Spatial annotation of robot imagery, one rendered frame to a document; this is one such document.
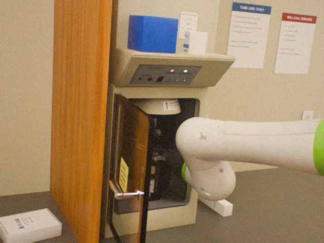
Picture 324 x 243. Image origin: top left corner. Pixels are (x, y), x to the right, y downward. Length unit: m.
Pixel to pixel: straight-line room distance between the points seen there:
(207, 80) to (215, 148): 0.35
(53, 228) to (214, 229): 0.52
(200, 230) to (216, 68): 0.54
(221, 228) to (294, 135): 0.67
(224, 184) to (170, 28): 0.42
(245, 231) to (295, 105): 0.90
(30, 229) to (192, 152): 0.55
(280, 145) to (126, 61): 0.45
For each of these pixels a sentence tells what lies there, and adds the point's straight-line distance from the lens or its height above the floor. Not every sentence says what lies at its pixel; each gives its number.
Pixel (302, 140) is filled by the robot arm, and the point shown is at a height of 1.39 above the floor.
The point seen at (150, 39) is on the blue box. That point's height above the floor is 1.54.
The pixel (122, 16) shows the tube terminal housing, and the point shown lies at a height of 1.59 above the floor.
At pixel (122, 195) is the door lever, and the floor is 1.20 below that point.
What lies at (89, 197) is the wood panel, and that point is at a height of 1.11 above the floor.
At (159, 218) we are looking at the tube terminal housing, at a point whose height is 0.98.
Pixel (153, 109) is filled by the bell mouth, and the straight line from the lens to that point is 1.27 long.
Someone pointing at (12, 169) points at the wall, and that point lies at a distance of 1.63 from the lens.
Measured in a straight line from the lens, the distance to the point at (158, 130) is 1.33.
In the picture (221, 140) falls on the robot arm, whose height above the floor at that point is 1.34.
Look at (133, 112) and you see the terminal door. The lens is 0.99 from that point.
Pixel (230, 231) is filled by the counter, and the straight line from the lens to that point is 1.44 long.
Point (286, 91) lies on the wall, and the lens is 2.12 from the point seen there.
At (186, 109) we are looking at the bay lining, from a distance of 1.37.
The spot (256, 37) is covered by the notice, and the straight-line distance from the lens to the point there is 1.95.
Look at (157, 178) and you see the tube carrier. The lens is 1.38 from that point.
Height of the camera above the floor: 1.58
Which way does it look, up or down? 13 degrees down
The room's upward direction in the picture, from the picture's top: 5 degrees clockwise
